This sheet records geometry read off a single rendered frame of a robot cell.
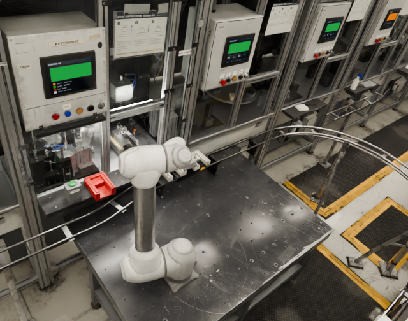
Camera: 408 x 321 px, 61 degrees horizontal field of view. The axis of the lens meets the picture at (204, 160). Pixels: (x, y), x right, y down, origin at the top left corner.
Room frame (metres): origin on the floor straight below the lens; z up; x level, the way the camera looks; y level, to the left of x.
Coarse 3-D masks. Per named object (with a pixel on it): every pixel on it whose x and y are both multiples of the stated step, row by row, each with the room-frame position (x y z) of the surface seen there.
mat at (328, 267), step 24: (312, 264) 1.89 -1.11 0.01; (336, 264) 1.94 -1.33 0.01; (288, 288) 1.61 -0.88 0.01; (312, 288) 1.65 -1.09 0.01; (336, 288) 1.70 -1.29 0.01; (360, 288) 1.75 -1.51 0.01; (264, 312) 1.36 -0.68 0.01; (288, 312) 1.40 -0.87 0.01; (312, 312) 1.44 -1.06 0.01; (336, 312) 1.48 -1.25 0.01; (360, 312) 1.53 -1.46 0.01
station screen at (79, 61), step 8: (48, 64) 1.33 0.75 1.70; (56, 64) 1.36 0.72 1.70; (64, 64) 1.38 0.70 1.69; (72, 64) 1.41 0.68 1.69; (48, 72) 1.33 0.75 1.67; (64, 80) 1.38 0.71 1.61; (72, 80) 1.40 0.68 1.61; (80, 80) 1.43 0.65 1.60; (88, 80) 1.46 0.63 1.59; (56, 88) 1.35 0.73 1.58; (64, 88) 1.37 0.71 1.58; (72, 88) 1.40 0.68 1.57; (80, 88) 1.43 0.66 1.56; (88, 88) 1.46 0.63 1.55
